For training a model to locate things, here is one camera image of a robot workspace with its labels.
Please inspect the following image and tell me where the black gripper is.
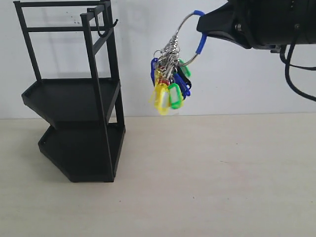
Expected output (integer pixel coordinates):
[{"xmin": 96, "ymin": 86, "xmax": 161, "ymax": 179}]
[{"xmin": 197, "ymin": 0, "xmax": 316, "ymax": 49}]

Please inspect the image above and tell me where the bunch of colourful key tags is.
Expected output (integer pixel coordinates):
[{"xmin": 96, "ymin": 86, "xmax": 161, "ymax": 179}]
[{"xmin": 150, "ymin": 10, "xmax": 207, "ymax": 116}]

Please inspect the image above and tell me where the black two-tier metal rack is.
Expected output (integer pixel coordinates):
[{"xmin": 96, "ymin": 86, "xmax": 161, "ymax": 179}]
[{"xmin": 14, "ymin": 0, "xmax": 126, "ymax": 182}]

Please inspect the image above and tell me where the black metal S-hook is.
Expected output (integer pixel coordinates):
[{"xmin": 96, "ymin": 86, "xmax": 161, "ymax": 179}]
[{"xmin": 93, "ymin": 10, "xmax": 119, "ymax": 38}]

